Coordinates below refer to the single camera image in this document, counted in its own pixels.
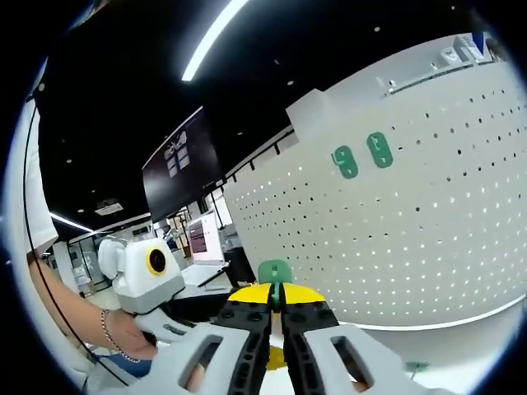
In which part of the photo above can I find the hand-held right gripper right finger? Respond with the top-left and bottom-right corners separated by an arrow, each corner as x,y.
279,281 -> 422,395

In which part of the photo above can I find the white perforated mounting plate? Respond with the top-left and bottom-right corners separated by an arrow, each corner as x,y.
224,36 -> 527,331

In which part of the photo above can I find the open white laptop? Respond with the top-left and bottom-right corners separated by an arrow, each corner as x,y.
180,209 -> 232,289

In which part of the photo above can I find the small ceiling vent unit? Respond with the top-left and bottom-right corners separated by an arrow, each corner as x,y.
93,199 -> 125,216

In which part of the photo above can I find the person's left hand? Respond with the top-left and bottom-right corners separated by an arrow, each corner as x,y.
107,311 -> 160,364

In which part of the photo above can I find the green hook assembly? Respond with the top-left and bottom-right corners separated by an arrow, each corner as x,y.
404,360 -> 432,382
366,131 -> 394,169
330,144 -> 358,181
257,258 -> 293,316

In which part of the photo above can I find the short ceiling light strip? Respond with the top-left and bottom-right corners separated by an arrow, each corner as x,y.
49,211 -> 96,234

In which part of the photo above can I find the thin black cable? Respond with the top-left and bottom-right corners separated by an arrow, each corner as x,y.
21,98 -> 125,388

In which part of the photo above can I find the white rectangular panel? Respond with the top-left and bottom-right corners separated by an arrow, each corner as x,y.
285,90 -> 331,142

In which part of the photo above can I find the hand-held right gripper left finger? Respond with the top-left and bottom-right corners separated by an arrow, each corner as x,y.
129,281 -> 275,395

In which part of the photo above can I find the silver chain bracelet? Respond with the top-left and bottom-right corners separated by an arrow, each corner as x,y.
100,308 -> 142,365

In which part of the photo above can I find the long ceiling light strip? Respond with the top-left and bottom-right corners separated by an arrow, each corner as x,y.
180,0 -> 250,83

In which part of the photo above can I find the large black wall screen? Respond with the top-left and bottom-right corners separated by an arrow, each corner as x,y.
142,105 -> 226,224

